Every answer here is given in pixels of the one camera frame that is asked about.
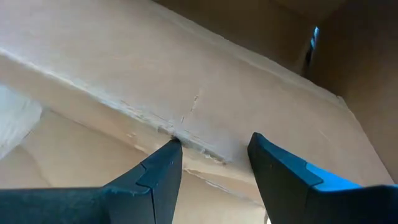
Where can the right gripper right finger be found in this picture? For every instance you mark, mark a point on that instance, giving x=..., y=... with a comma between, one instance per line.
x=311, y=199

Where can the clear pouch with green edge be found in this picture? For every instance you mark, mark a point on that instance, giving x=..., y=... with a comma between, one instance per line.
x=15, y=118

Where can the brown cardboard box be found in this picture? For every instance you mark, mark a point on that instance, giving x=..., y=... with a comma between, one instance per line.
x=217, y=77

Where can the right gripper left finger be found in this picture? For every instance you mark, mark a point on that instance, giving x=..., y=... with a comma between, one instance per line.
x=124, y=199

